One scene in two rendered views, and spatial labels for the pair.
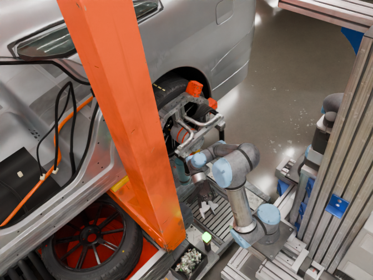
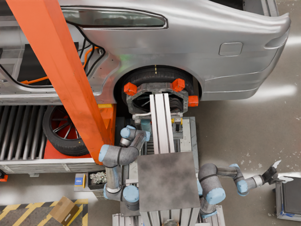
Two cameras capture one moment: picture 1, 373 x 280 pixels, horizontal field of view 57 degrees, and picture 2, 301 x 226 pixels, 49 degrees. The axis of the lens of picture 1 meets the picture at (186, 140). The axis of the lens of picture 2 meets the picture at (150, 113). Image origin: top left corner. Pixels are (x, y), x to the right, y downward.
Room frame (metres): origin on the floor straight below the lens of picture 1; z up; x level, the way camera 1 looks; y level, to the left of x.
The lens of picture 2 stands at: (0.43, -0.99, 3.38)
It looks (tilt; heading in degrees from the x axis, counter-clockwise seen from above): 60 degrees down; 44
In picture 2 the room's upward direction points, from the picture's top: 6 degrees counter-clockwise
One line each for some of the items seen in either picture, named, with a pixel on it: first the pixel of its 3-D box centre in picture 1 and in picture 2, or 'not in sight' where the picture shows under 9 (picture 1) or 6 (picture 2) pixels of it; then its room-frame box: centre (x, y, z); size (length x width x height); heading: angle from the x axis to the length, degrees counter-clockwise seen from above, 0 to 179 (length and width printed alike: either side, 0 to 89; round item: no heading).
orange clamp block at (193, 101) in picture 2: (210, 105); (192, 101); (1.80, -0.21, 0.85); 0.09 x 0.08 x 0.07; 128
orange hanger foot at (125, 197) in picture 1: (131, 194); (104, 116); (1.26, 0.41, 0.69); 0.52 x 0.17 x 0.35; 38
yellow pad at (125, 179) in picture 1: (115, 178); (105, 100); (1.39, 0.52, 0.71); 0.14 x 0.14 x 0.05; 38
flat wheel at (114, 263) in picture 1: (94, 240); (77, 123); (1.12, 0.75, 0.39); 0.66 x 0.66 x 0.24
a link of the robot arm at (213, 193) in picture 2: not in sight; (209, 198); (1.06, -0.83, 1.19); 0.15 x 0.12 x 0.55; 56
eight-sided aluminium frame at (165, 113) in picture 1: (179, 131); (157, 102); (1.60, 0.04, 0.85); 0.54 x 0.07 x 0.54; 128
